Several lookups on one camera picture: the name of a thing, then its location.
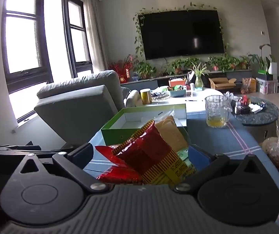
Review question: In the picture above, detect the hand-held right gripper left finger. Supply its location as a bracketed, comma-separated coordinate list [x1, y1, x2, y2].
[12, 143, 108, 193]

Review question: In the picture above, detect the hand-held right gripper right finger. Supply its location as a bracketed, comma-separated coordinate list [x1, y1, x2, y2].
[174, 144, 269, 193]

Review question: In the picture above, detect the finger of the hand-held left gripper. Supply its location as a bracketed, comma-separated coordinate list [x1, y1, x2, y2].
[0, 141, 54, 161]

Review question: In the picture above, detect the green cardboard box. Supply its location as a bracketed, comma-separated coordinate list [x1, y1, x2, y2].
[100, 104, 189, 149]

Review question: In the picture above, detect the red white label snack packet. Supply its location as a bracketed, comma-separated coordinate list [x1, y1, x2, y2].
[95, 145, 145, 185]

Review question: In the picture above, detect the red yellow striped snack packet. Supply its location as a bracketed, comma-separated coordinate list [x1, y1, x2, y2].
[112, 119, 196, 186]

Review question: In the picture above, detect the blue striped tablecloth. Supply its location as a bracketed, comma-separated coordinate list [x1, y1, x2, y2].
[83, 113, 279, 231]

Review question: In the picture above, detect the grey armchair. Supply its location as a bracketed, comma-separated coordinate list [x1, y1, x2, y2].
[34, 70, 125, 147]

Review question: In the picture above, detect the glass mug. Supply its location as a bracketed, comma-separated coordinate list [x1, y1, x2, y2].
[204, 95, 232, 129]

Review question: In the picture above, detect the white round table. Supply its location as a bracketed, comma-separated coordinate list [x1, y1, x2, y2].
[135, 86, 225, 115]

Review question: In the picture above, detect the teal basket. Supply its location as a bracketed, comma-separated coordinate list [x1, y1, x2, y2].
[167, 85, 187, 97]

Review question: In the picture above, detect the clear plastic bag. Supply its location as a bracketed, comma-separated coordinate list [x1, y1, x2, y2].
[224, 91, 242, 103]

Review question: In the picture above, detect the dark round coffee table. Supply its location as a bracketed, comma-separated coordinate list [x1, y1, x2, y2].
[230, 95, 279, 127]

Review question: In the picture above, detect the glass dish of sweets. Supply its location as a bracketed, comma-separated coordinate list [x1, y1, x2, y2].
[152, 88, 171, 100]

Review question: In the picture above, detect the white tissue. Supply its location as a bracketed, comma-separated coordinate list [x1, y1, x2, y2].
[248, 103, 263, 114]

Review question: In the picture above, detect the large crumpled plastic bag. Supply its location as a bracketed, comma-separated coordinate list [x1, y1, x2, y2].
[261, 123, 279, 168]

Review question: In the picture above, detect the white cushion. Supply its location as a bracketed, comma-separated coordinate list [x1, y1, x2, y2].
[125, 90, 141, 108]

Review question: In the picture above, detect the glass vase with spider plant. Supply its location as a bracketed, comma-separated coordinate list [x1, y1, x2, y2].
[188, 62, 208, 89]

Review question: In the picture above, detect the open cardboard box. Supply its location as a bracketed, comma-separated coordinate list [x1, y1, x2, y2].
[208, 77, 237, 90]

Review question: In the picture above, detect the orange box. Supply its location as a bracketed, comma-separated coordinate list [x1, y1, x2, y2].
[169, 79, 186, 87]

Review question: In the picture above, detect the yellow can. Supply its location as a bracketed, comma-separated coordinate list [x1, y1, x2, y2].
[140, 88, 152, 105]

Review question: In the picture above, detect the grey television cabinet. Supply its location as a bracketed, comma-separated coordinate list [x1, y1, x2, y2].
[120, 68, 254, 90]

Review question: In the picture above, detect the potted green plant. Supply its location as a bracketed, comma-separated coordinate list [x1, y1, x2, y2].
[186, 57, 201, 69]
[171, 58, 186, 75]
[208, 56, 224, 72]
[239, 55, 251, 69]
[133, 61, 157, 80]
[224, 54, 240, 70]

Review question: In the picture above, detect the red berry decoration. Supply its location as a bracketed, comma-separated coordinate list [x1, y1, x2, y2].
[108, 55, 137, 83]

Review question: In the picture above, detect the clear storage box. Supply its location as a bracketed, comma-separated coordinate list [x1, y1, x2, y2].
[256, 77, 278, 94]

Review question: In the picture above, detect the beige curtain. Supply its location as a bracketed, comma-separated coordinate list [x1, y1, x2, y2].
[83, 0, 111, 74]

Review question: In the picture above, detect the tall plant in white pot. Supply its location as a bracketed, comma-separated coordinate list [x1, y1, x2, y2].
[250, 44, 278, 75]

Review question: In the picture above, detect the black framed window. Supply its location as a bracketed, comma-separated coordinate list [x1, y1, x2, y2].
[1, 0, 93, 127]

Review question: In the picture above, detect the green vine plant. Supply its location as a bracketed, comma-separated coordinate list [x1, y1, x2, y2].
[133, 2, 230, 61]

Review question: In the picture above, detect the wall television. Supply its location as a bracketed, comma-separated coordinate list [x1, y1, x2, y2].
[139, 10, 225, 60]

